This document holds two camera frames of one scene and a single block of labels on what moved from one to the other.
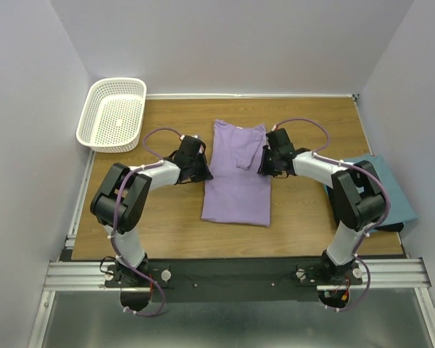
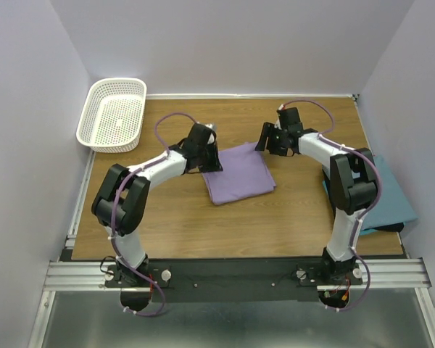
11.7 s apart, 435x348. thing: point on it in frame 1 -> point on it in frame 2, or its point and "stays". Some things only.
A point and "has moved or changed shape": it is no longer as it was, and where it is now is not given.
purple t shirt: [234, 191] has moved or changed shape
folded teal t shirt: [399, 209] stays
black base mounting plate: [238, 280] stays
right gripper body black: [269, 164] -> [270, 137]
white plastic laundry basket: [112, 117] stays
